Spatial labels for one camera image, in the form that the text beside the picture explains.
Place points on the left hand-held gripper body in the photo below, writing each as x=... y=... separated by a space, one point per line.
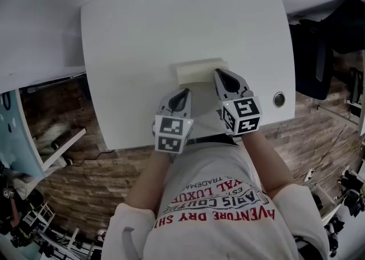
x=171 y=133

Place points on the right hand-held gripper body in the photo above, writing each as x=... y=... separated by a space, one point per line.
x=242 y=116

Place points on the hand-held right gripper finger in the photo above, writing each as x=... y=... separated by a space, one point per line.
x=243 y=85
x=220 y=87

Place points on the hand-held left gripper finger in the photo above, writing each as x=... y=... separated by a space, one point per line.
x=188 y=105
x=166 y=102

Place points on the cream cloth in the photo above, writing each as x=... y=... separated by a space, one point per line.
x=199 y=72

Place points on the person's right forearm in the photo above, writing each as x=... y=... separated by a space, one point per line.
x=265 y=164

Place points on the person's left forearm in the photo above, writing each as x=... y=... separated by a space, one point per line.
x=148 y=184

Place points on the round silver desk grommet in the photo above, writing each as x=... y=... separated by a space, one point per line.
x=279 y=99

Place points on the person's black trousers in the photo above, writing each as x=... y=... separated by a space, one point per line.
x=211 y=139

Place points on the black office chair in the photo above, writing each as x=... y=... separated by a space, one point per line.
x=316 y=53

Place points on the white power strip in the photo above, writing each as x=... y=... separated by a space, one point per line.
x=309 y=174

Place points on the white furniture panel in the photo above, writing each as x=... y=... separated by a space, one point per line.
x=65 y=144

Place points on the person's white printed shirt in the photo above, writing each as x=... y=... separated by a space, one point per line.
x=222 y=239

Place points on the light blue table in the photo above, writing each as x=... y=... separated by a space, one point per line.
x=17 y=139

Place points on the white metal chair frame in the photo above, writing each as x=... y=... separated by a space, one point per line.
x=38 y=217

